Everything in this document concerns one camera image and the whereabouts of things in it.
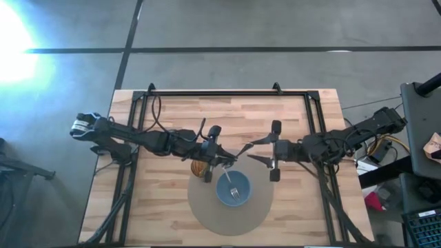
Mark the white box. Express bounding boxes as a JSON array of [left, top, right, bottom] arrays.
[[356, 160, 380, 176]]

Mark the blue bowl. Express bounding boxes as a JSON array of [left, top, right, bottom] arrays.
[[215, 170, 252, 207]]

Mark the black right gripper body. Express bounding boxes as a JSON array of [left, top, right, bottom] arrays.
[[269, 119, 304, 183]]

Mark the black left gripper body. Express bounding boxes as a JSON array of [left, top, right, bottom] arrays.
[[198, 125, 222, 183]]

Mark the yellow cable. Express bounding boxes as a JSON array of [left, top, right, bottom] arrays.
[[367, 134, 411, 156]]

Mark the black crate with blue contents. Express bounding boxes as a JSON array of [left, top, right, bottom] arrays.
[[401, 206, 441, 248]]

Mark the black pole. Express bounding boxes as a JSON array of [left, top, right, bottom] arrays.
[[414, 72, 441, 97]]

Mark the black aluminium table frame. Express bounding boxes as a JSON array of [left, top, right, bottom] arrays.
[[84, 88, 373, 246]]

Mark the grey cart top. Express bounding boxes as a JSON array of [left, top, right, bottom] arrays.
[[400, 81, 441, 180]]

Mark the crumpled brown paper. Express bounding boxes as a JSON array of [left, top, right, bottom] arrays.
[[422, 132, 441, 165]]

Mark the grey round plate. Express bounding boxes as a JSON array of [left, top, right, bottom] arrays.
[[187, 148, 275, 237]]

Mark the red object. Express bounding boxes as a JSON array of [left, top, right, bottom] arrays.
[[363, 192, 385, 211]]

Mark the orange translucent plastic cup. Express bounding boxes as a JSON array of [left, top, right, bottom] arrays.
[[190, 160, 211, 178]]

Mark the black tripod stand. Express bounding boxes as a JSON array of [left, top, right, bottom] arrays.
[[0, 137, 56, 248]]

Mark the silver metal fork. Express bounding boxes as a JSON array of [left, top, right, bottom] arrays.
[[223, 167, 241, 202]]

